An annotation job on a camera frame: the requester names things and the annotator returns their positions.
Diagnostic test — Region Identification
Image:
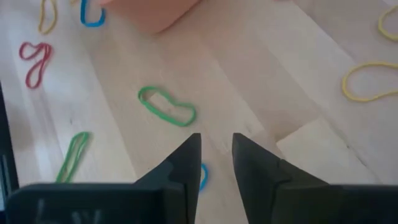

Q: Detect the long red rubber band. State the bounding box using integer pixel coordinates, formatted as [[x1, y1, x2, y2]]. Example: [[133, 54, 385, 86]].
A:
[[18, 42, 53, 90]]

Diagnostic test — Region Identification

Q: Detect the yellow rubber band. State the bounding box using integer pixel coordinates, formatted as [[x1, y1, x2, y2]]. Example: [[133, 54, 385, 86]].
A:
[[377, 4, 398, 43], [37, 0, 58, 35], [341, 61, 398, 103]]

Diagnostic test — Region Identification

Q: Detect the blue rubber band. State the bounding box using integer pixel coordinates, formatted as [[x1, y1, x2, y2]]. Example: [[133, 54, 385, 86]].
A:
[[198, 163, 209, 191], [80, 0, 106, 28]]

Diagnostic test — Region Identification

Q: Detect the green rubber band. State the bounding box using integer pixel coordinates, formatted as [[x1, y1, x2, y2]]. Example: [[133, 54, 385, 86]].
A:
[[137, 86, 197, 128], [55, 131, 91, 184]]

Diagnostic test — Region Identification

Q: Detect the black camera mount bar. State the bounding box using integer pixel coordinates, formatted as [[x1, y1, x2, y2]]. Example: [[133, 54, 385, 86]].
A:
[[0, 80, 20, 200]]

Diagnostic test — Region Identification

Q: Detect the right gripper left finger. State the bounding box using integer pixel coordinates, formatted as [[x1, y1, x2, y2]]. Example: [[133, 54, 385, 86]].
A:
[[5, 133, 202, 224]]

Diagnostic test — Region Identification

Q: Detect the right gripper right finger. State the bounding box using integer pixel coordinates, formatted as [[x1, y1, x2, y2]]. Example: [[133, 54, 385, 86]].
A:
[[232, 133, 398, 224]]

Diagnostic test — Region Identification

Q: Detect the orange plastic bin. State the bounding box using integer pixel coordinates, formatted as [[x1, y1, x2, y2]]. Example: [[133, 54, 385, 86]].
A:
[[99, 0, 203, 34]]

